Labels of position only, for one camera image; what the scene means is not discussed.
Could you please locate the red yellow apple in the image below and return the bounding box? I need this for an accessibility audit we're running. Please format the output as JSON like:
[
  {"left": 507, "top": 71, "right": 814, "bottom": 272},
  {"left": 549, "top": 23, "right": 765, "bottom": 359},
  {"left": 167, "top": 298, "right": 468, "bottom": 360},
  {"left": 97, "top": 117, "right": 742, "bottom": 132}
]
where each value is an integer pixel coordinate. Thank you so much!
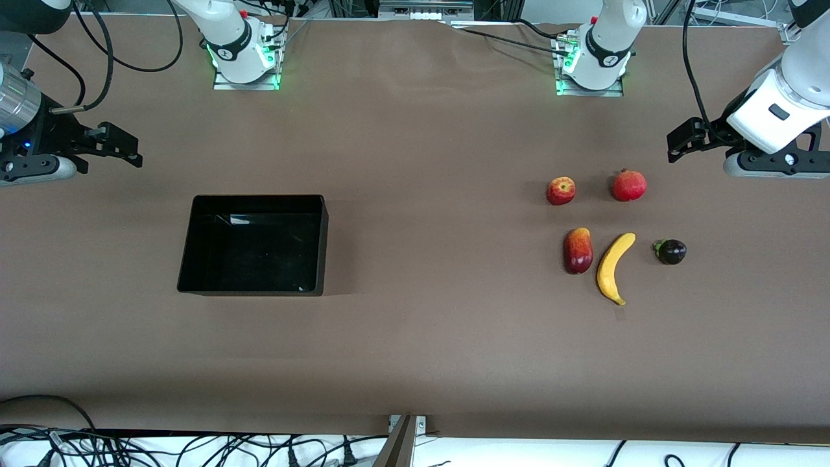
[{"left": 546, "top": 176, "right": 576, "bottom": 206}]

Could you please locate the yellow banana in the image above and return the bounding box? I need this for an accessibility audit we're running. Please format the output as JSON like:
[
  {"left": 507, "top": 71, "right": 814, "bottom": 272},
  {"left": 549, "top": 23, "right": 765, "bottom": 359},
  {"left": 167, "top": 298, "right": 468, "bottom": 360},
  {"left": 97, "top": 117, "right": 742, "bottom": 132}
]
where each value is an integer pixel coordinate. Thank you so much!
[{"left": 597, "top": 232, "right": 637, "bottom": 306}]

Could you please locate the black plastic box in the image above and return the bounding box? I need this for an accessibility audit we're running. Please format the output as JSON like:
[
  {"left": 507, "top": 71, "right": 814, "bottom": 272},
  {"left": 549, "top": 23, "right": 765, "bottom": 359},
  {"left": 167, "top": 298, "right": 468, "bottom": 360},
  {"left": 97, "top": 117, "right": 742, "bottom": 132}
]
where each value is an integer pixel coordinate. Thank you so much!
[{"left": 176, "top": 195, "right": 329, "bottom": 298}]

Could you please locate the red pomegranate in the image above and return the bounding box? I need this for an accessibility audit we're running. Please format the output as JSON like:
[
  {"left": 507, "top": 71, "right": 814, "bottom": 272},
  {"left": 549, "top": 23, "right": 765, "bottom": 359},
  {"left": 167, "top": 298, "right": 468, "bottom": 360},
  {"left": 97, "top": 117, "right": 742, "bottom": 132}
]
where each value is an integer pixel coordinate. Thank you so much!
[{"left": 611, "top": 169, "right": 648, "bottom": 202}]

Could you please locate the dark purple eggplant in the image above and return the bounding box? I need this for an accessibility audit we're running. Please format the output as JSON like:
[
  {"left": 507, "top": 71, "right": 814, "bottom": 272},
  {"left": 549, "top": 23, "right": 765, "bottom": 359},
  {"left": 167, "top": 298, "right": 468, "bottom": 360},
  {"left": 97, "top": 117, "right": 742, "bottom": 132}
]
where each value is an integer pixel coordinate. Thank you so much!
[{"left": 652, "top": 239, "right": 687, "bottom": 266}]

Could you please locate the red yellow mango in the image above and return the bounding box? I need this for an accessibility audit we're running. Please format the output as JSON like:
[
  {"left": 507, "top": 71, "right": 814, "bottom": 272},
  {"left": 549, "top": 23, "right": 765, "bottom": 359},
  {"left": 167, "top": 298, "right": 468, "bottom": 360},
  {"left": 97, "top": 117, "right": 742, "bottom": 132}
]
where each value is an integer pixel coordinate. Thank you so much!
[{"left": 563, "top": 227, "right": 594, "bottom": 275}]

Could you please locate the white power strip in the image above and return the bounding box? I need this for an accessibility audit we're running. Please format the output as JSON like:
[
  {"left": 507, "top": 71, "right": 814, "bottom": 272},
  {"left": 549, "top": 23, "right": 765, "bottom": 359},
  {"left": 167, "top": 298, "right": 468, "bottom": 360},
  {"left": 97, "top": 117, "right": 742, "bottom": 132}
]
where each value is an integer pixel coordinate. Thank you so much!
[{"left": 378, "top": 0, "right": 475, "bottom": 20}]

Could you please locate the brown table cover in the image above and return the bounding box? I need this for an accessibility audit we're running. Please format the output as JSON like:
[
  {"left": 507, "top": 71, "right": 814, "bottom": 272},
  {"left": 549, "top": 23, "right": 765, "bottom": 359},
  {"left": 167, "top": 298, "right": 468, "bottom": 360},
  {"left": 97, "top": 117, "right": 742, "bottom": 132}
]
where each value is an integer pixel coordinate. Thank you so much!
[{"left": 0, "top": 14, "right": 830, "bottom": 445}]

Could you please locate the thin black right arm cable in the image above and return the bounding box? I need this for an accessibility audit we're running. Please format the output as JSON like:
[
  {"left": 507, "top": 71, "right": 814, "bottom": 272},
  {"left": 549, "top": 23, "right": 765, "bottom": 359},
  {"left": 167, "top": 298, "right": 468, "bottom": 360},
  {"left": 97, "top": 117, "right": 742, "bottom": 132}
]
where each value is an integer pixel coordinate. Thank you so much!
[{"left": 26, "top": 34, "right": 87, "bottom": 108}]

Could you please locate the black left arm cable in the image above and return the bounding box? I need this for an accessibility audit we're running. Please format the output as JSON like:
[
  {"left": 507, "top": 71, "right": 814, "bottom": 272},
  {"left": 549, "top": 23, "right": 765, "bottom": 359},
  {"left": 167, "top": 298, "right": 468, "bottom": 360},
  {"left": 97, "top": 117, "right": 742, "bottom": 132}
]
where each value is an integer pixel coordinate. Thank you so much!
[{"left": 682, "top": 0, "right": 740, "bottom": 147}]

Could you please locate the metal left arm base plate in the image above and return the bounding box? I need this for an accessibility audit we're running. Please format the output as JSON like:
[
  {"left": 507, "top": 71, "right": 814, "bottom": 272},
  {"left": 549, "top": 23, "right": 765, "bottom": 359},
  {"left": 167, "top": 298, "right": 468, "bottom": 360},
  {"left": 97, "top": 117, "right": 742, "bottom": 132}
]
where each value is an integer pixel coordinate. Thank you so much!
[{"left": 554, "top": 32, "right": 624, "bottom": 98}]

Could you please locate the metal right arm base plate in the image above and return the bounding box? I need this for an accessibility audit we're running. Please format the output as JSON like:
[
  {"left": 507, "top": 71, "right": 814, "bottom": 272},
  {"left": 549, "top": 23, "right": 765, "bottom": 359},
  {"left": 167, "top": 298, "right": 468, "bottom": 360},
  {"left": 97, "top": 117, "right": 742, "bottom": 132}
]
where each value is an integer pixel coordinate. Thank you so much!
[{"left": 213, "top": 23, "right": 281, "bottom": 91}]

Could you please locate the black cable to arm base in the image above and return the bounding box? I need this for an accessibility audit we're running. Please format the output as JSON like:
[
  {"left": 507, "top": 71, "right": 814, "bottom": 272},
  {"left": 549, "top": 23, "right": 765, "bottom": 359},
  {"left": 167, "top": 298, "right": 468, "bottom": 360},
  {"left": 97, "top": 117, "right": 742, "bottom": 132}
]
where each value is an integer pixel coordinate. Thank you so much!
[{"left": 447, "top": 21, "right": 571, "bottom": 53}]

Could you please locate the thick black looping cable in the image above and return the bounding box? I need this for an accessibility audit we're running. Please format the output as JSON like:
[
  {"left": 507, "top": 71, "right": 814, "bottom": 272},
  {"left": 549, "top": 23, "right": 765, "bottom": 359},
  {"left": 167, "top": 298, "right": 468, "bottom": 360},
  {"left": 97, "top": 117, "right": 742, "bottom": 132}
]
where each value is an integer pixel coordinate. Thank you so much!
[{"left": 0, "top": 394, "right": 98, "bottom": 432}]

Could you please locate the grey metal post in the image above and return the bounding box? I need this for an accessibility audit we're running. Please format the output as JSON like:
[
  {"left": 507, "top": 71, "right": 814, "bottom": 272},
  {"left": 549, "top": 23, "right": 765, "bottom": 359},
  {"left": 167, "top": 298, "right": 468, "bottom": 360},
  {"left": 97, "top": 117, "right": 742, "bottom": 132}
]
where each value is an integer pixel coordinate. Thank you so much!
[{"left": 372, "top": 415, "right": 417, "bottom": 467}]

